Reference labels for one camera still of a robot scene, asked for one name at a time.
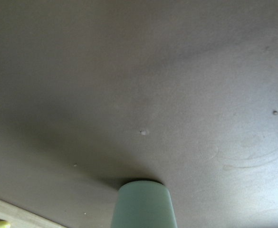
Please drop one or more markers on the green cup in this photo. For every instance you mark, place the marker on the green cup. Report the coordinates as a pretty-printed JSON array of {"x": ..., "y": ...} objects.
[{"x": 143, "y": 204}]

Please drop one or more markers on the wooden cutting board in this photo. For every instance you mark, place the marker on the wooden cutting board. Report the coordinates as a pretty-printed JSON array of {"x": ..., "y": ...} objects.
[{"x": 20, "y": 218}]

